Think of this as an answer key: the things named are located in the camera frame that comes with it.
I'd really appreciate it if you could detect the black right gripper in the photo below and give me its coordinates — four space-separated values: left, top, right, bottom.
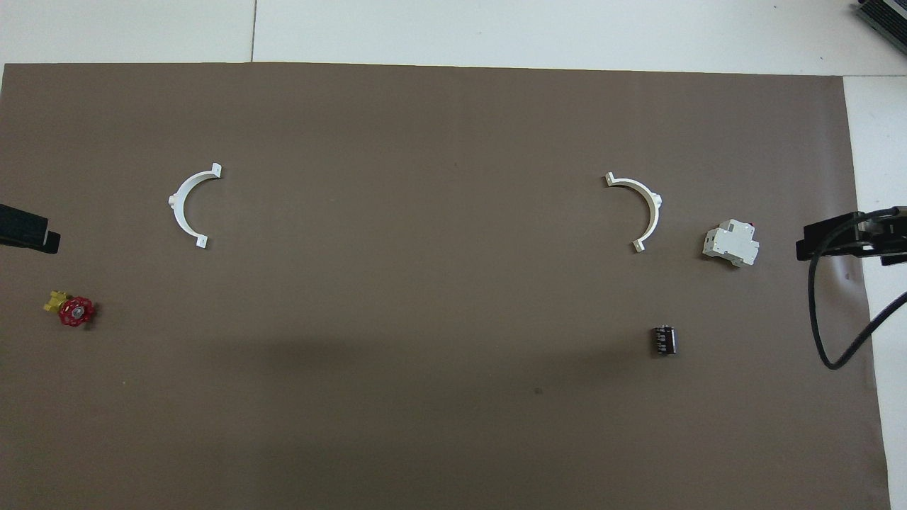
796 207 907 267

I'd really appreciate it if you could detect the white half-ring pipe clamp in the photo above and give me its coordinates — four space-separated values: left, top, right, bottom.
169 163 222 249
604 172 663 254

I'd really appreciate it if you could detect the red handwheel yellow valve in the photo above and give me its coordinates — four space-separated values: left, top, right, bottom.
44 289 96 328

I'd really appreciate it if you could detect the white circuit breaker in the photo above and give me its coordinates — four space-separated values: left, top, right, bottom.
702 220 760 268

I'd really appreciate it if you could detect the grey ribbed device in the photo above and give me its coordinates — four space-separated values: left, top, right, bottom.
854 0 907 36

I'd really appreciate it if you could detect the brown paper table mat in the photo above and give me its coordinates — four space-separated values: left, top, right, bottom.
0 62 891 510

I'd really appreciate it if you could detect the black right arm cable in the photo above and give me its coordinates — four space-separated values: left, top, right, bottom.
808 207 907 370

